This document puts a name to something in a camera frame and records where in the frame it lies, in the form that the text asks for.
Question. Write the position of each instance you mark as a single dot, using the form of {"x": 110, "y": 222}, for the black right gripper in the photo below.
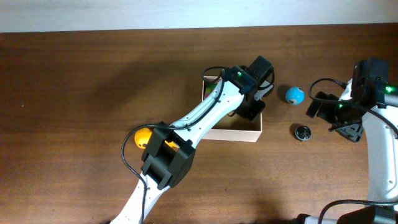
{"x": 352, "y": 132}

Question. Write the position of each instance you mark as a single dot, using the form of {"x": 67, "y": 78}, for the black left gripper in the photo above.
{"x": 255, "y": 109}

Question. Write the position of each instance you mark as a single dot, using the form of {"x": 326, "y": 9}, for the blue white ball toy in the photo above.
{"x": 295, "y": 96}

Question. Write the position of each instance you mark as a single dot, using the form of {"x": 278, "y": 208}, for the pastel rubik's cube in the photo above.
{"x": 207, "y": 89}

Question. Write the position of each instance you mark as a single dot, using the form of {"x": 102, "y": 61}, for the yellow rubber animal toy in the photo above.
{"x": 142, "y": 136}

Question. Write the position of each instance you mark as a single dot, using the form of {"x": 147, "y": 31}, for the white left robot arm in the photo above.
{"x": 170, "y": 151}

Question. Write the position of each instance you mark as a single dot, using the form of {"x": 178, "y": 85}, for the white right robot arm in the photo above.
{"x": 367, "y": 107}

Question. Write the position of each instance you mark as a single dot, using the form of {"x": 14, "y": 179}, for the beige cardboard box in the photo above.
{"x": 235, "y": 128}

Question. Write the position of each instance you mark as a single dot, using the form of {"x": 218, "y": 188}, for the black round cap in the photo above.
{"x": 302, "y": 133}

